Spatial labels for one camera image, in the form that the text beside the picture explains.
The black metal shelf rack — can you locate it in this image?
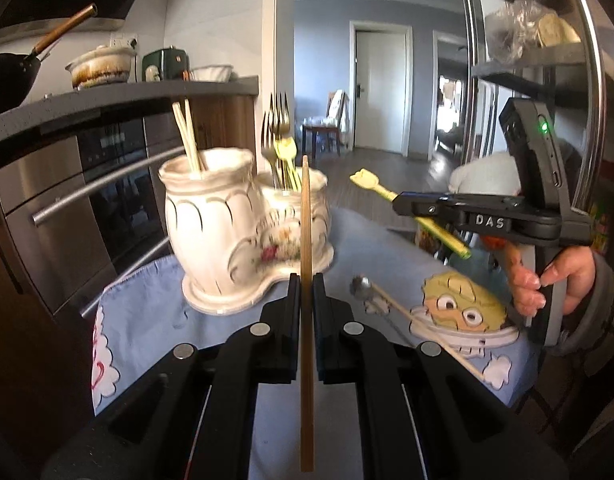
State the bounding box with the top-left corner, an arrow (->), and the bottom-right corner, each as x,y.
462,0 -> 614,212

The grey kitchen countertop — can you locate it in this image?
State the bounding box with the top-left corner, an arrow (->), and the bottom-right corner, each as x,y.
0,76 -> 259,143

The stainless steel oven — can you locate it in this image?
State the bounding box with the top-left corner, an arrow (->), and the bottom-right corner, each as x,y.
0,114 -> 182,316

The wooden chair with cloth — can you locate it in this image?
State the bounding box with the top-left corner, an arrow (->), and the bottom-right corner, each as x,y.
301,89 -> 348,162

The blue cartoon tablecloth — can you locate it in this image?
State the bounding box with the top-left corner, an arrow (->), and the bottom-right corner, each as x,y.
85,209 -> 539,479

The wooden cabinet door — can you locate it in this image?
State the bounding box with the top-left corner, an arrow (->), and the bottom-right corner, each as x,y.
190,96 -> 256,153

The gold metal fork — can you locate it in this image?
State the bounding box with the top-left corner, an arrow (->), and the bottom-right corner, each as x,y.
269,92 -> 291,190

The black wok wooden handle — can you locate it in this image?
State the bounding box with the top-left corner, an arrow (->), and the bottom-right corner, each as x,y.
0,4 -> 98,114

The white bowl on counter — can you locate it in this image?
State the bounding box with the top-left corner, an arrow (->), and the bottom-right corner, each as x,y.
190,64 -> 233,82

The beige wooden chopstick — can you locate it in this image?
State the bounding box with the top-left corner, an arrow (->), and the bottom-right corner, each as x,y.
171,102 -> 201,174
183,100 -> 205,174

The white interior door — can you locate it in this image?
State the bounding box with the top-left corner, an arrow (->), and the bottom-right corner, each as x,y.
355,30 -> 407,153

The plastic bag with food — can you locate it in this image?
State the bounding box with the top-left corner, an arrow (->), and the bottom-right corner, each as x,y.
485,0 -> 581,64

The white stuffed cloth item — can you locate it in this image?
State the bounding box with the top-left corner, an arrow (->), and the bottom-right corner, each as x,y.
448,152 -> 522,196

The green rice cooker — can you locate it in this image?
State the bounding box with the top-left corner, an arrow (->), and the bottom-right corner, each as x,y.
141,46 -> 189,81

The thin brown wooden chopstick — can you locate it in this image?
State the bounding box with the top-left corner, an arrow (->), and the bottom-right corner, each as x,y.
299,155 -> 315,472

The white ceramic double utensil holder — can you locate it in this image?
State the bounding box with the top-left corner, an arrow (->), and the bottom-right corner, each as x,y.
157,147 -> 337,317

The ceramic casserole pot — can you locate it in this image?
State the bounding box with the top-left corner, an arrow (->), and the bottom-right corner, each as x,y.
65,46 -> 136,90

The orange mesh bag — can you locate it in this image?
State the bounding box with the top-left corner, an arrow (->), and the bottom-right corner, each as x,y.
480,235 -> 508,252

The silver flower-head spoon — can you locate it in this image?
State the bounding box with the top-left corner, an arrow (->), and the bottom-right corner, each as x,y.
349,275 -> 415,348

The person's right hand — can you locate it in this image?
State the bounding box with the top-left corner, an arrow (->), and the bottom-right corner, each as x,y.
504,242 -> 595,318

